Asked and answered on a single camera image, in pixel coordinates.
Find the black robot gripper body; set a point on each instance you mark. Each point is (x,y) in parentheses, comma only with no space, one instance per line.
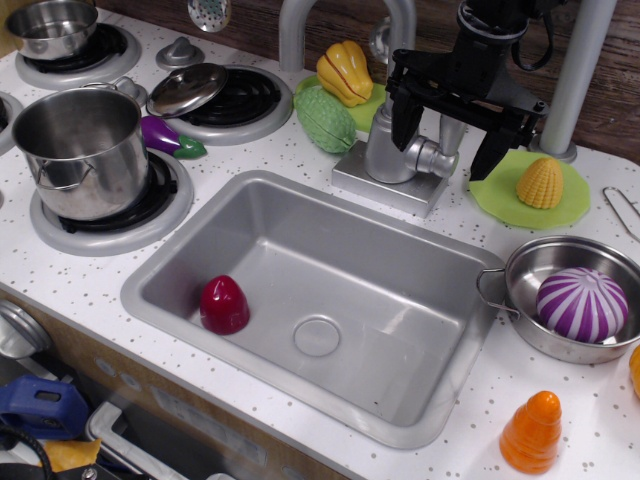
(472,79)

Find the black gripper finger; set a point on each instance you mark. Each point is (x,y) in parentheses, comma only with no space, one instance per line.
(407,110)
(503,131)

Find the silver faucet lever handle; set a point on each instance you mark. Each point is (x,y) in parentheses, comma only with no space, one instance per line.
(440,157)

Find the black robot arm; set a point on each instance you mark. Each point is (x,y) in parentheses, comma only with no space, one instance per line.
(512,10)

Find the grey vertical pole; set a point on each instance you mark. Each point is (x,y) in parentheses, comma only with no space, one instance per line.
(583,52)

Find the green plate under pepper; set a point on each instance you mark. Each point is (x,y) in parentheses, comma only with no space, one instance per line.
(362,114)

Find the green plate under corn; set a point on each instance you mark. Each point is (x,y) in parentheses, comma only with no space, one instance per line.
(496,195)

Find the yellow toy corn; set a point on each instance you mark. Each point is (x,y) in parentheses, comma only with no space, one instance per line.
(542,184)

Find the silver toy faucet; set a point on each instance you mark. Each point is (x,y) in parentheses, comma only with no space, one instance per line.
(375,170)

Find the yellow toy bell pepper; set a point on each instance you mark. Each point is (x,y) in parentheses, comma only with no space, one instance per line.
(342,71)

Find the green toy bitter melon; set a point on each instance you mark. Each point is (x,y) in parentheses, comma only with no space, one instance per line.
(325,120)

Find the back right stove burner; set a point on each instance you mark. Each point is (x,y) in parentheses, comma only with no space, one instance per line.
(253,104)

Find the stove burner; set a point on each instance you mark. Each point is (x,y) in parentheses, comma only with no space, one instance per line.
(110,53)
(160,210)
(253,104)
(10,109)

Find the purple striped toy onion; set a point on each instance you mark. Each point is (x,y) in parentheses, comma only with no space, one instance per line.
(582,304)

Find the grey toy sink basin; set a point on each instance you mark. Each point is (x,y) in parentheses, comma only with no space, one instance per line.
(370,320)

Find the metal slotted spoon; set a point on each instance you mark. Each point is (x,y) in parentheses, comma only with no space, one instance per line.
(210,16)

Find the steel pot lid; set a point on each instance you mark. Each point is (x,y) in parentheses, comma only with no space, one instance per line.
(186,89)

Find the grey stove knob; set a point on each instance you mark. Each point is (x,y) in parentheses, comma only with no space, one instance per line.
(179,54)

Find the purple toy eggplant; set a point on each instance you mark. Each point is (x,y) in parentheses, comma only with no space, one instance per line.
(158,135)

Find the front left stove burner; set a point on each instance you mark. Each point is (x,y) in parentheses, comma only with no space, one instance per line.
(160,210)

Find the orange toy at edge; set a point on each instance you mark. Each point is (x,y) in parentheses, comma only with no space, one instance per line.
(634,370)

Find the red toy pepper half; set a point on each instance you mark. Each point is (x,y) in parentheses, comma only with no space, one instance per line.
(224,308)

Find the back left stove burner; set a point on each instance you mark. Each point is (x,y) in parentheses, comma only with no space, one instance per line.
(110,53)

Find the orange toy carrot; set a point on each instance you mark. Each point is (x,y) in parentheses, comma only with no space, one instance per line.
(529,441)

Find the large steel pot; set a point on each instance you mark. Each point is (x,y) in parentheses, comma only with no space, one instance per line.
(85,150)

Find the small steel pot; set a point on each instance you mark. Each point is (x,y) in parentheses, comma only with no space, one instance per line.
(52,30)

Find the far left stove burner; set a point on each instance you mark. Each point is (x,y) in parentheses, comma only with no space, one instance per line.
(10,109)

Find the silver oven knob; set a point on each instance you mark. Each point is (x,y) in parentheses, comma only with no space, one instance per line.
(21,335)

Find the yellow toy food piece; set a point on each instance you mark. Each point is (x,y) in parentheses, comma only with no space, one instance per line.
(66,455)

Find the metal wire utensil handle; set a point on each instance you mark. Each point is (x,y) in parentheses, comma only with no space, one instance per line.
(625,210)

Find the steel pan with handle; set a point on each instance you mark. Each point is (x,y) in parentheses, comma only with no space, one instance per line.
(513,288)

